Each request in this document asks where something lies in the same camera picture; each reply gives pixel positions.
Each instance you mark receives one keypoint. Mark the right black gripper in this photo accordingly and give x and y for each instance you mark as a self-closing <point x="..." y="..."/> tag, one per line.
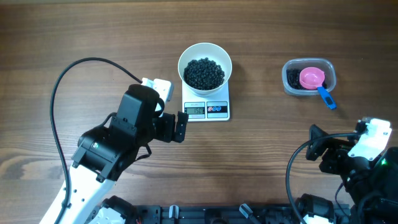
<point x="328" y="150"/>

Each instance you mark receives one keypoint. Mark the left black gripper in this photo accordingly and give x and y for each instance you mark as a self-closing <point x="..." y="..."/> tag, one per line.
<point x="170" y="127"/>

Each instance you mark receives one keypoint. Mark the pink scoop with blue handle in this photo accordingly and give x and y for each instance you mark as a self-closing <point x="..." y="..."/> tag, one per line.
<point x="312" y="78"/>

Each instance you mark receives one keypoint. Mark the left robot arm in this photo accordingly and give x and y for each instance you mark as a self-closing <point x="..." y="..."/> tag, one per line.
<point x="104" y="152"/>

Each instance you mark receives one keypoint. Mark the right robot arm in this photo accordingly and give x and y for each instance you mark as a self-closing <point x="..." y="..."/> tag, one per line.
<point x="368" y="170"/>

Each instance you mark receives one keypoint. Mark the white digital kitchen scale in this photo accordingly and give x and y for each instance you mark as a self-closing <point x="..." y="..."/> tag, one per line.
<point x="205" y="108"/>

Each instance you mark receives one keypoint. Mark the black beans in bowl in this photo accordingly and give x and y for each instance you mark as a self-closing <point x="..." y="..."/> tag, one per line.
<point x="203" y="74"/>

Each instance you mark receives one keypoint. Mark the white bowl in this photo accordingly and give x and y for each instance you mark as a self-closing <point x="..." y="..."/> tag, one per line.
<point x="210" y="51"/>

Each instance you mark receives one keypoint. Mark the clear plastic container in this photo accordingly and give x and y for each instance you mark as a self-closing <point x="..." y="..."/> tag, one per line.
<point x="300" y="64"/>

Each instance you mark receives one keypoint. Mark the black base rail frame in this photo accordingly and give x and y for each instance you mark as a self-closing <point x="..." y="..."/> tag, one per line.
<point x="117" y="210"/>

